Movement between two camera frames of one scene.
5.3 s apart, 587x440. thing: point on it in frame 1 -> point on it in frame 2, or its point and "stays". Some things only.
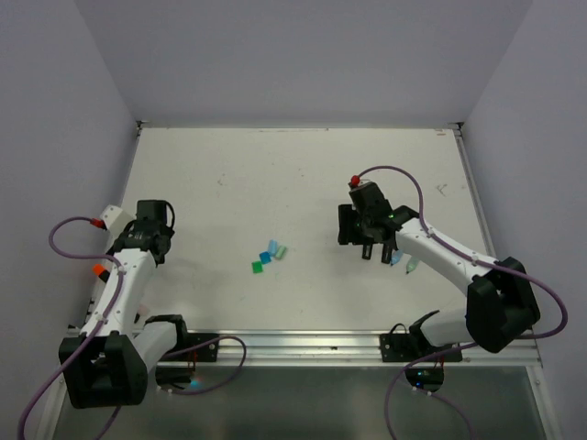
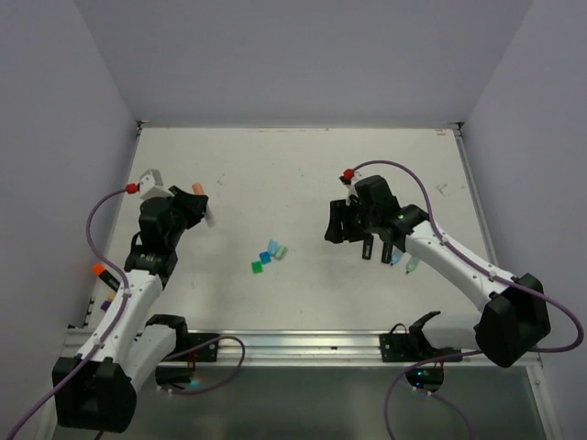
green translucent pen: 412,264 stays
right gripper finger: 348,225 -> 335,233
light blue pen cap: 272,247 stays
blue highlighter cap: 265,257 stays
